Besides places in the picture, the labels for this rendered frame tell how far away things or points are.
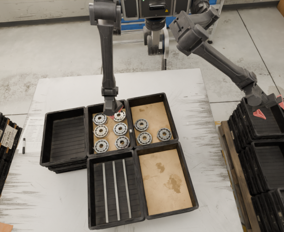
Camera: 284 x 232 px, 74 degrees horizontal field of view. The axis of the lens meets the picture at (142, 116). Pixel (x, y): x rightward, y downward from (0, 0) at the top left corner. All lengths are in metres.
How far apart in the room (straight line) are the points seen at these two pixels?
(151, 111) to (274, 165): 1.18
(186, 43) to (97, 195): 0.99
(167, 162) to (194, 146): 0.30
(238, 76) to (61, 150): 1.19
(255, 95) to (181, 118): 0.74
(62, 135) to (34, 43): 2.68
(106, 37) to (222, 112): 2.01
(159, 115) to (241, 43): 2.40
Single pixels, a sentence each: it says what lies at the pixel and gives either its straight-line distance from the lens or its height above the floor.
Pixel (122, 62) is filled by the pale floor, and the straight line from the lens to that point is 3.04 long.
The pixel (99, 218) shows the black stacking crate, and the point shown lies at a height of 0.83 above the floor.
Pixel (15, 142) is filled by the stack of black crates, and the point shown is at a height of 0.28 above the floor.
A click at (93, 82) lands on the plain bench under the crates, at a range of 1.89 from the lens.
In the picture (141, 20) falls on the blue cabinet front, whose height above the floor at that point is 0.44.
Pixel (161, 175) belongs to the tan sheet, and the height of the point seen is 0.83.
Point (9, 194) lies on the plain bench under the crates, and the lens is 1.70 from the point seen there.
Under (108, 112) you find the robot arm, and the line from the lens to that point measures 0.98.
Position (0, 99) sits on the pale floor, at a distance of 3.36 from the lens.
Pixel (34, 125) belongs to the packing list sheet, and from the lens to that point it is 1.84.
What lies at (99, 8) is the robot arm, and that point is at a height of 1.71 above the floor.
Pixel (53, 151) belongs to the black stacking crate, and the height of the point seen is 0.83.
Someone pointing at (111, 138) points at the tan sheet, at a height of 0.83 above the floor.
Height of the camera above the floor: 2.06
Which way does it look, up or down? 59 degrees down
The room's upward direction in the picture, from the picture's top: 7 degrees counter-clockwise
